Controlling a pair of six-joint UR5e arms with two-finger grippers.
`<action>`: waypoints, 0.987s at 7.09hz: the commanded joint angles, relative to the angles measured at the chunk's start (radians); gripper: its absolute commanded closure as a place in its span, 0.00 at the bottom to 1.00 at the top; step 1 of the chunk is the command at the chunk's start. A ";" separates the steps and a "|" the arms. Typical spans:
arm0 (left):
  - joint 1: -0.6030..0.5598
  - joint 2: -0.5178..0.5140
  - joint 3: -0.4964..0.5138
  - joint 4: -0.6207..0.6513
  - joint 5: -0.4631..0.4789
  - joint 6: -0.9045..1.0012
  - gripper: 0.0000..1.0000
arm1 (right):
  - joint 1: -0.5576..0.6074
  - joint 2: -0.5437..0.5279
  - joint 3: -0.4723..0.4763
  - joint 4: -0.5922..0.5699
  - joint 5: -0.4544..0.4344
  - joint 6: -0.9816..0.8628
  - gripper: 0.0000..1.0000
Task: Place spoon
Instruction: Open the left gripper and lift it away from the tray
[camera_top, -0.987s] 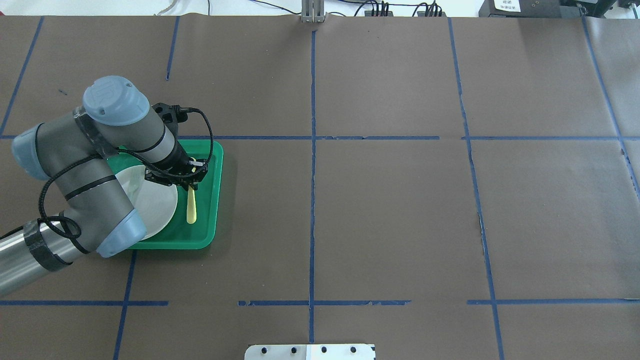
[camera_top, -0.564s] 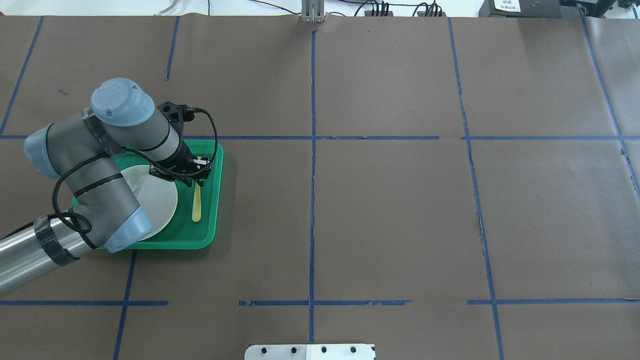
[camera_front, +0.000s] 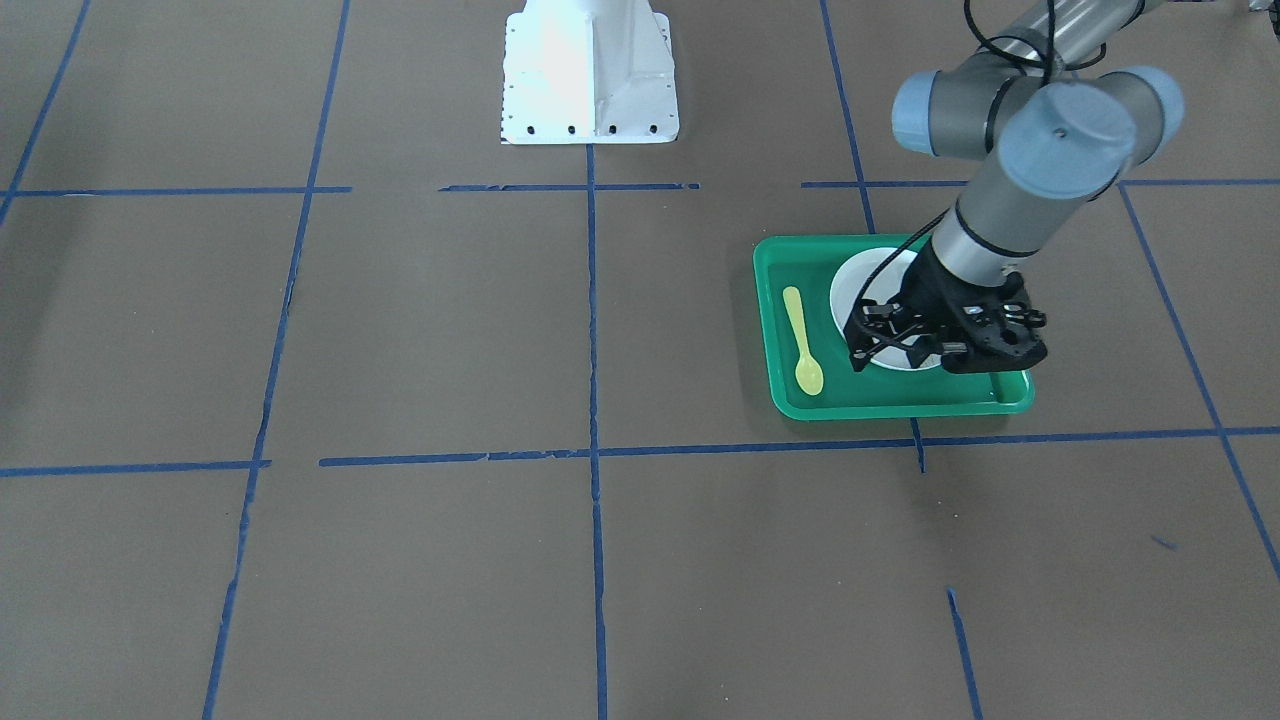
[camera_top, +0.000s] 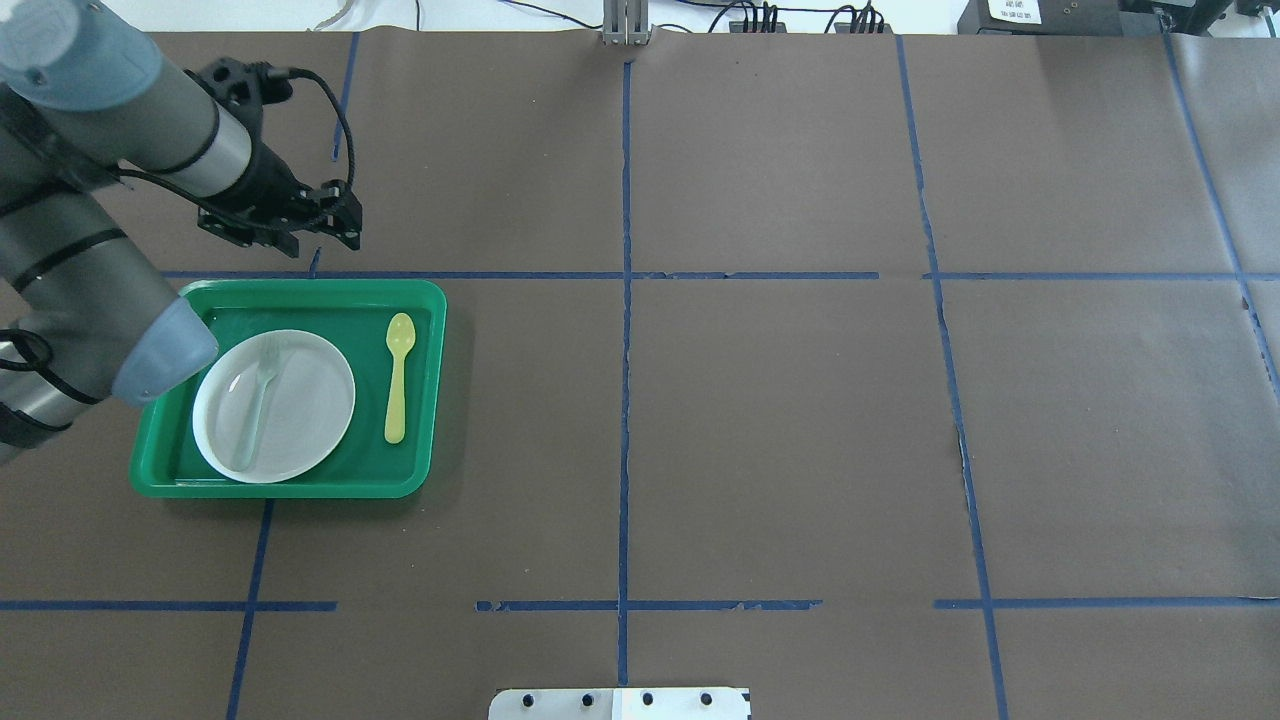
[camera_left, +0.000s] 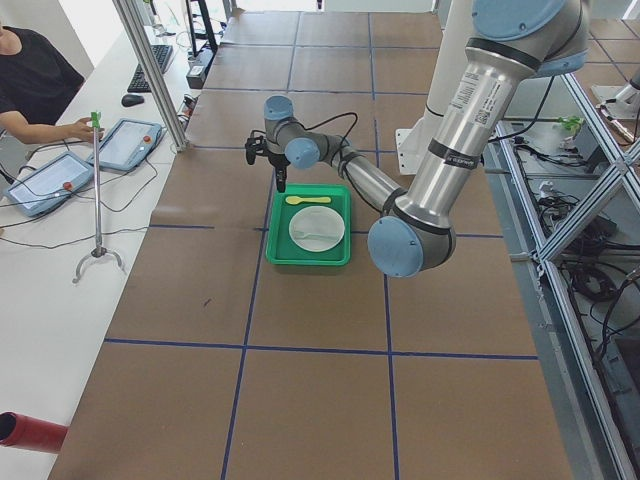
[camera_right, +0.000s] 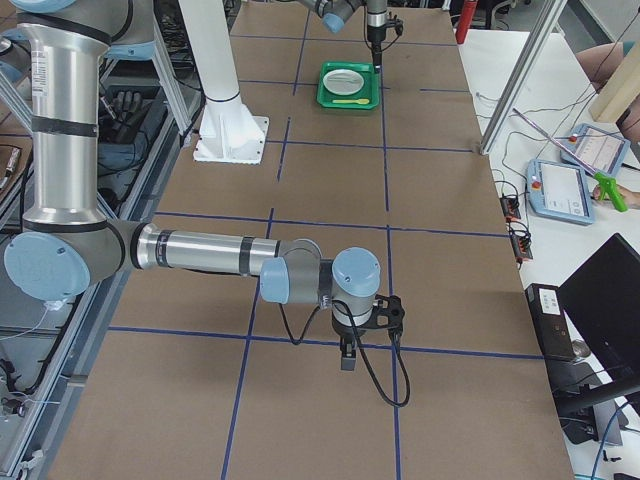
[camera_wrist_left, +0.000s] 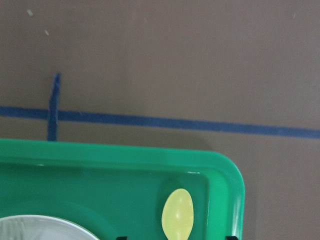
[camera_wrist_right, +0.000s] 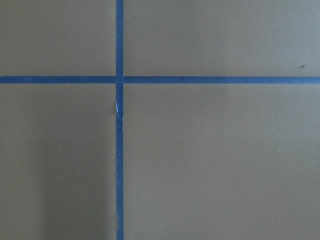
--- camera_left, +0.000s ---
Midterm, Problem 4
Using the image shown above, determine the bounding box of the aluminium side frame rail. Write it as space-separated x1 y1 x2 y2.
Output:
494 69 640 480

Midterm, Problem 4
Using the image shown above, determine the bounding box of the black computer mouse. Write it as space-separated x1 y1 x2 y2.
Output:
121 93 145 108

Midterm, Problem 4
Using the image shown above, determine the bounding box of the green handled reacher grabber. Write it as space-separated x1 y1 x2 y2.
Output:
72 111 126 285

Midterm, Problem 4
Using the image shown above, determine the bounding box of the blue teach pendant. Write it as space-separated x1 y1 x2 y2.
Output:
98 118 162 172
5 152 94 217

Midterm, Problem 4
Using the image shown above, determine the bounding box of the far blue teach pendant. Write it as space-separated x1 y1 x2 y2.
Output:
98 118 162 172

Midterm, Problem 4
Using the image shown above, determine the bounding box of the aluminium frame post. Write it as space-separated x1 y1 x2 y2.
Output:
112 0 188 152

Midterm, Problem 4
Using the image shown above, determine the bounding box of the near blue teach pendant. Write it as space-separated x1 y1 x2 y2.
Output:
5 152 94 217

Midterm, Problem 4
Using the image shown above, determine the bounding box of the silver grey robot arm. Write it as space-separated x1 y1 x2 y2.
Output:
256 1 591 277

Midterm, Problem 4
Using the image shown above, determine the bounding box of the green plastic tray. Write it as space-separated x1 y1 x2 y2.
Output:
266 184 351 267

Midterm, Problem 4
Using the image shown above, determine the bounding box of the black keyboard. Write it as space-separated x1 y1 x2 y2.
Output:
126 44 175 94

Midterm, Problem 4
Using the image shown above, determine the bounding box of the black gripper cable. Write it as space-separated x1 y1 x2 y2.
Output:
299 112 359 156

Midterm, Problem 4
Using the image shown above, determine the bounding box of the white round plate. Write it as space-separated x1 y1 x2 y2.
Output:
288 205 345 253

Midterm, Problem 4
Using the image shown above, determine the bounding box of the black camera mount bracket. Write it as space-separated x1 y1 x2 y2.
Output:
244 134 266 165

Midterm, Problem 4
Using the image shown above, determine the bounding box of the person in black shirt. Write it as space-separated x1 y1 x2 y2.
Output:
1 26 94 145

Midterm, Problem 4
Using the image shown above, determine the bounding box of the red cylinder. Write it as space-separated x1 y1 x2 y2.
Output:
1 412 68 454

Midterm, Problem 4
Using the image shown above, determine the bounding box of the yellow plastic spoon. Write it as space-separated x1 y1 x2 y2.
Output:
285 195 331 205

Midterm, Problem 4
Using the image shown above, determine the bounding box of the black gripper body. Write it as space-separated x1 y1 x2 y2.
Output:
268 152 289 172

